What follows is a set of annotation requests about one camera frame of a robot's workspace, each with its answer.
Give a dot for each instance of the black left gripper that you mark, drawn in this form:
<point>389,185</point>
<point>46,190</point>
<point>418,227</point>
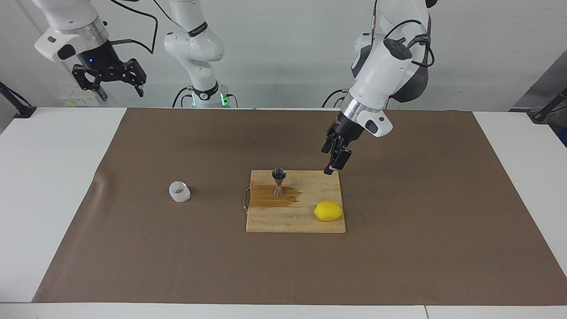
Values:
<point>341,130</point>

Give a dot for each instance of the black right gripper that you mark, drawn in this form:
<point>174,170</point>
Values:
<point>99,60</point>

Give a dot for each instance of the steel double jigger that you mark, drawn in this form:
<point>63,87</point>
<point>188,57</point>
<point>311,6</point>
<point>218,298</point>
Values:
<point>279,190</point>

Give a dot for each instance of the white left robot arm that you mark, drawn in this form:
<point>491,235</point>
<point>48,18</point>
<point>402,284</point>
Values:
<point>385,71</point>

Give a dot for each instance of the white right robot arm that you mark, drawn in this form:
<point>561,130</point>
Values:
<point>195,44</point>

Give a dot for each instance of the white yellow-labelled power strip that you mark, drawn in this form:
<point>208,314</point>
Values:
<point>66,101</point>

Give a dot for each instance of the yellow lemon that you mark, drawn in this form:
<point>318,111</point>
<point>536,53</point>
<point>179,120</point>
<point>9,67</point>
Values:
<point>328,211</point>

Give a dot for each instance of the wooden cutting board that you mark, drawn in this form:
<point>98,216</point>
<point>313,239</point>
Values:
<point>288,221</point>

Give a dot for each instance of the brown table mat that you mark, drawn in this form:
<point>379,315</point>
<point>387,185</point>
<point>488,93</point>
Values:
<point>177,248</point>

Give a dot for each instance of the black camera stand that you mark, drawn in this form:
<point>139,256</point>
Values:
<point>549,108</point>
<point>17,106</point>

